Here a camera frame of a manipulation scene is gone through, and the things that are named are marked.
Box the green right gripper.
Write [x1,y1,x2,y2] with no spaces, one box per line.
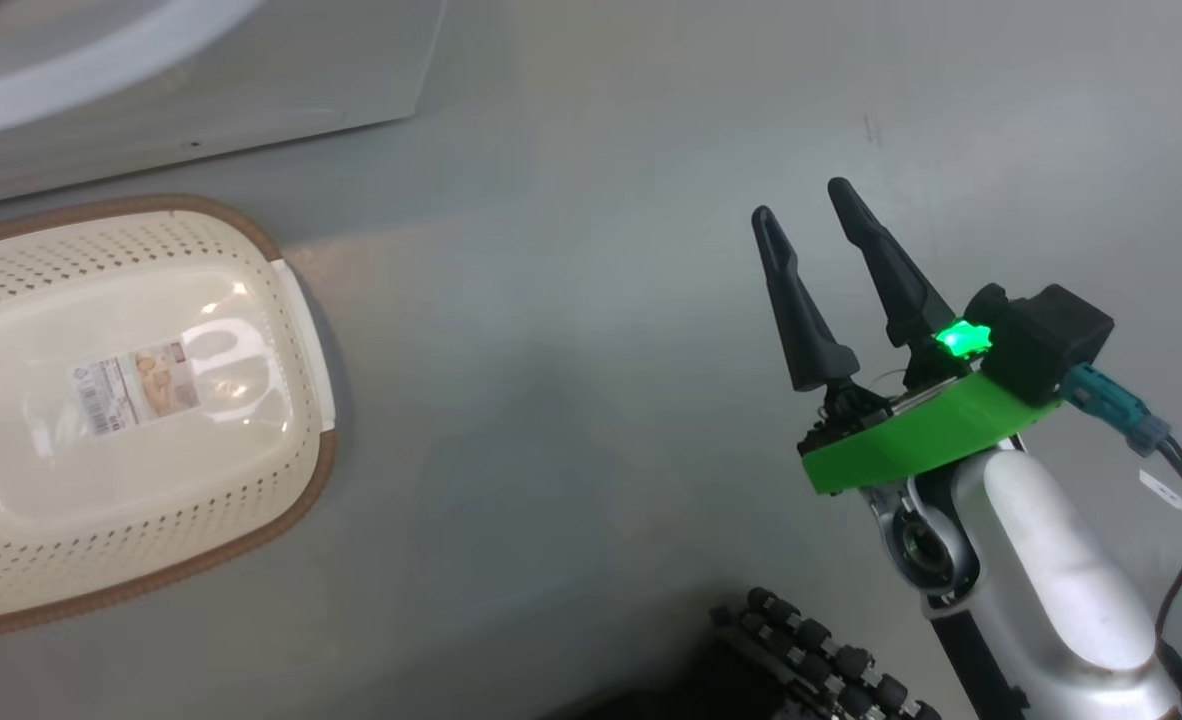
[750,177,1063,497]

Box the white front-load washing machine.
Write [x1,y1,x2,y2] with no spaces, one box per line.
[0,0,448,212]

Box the basket product label sticker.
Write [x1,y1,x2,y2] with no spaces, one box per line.
[71,339,201,437]

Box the cream perforated laundry basket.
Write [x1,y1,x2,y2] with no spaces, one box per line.
[0,194,340,642]

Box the teal plug right camera cable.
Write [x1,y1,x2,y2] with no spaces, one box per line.
[1061,363,1182,706]

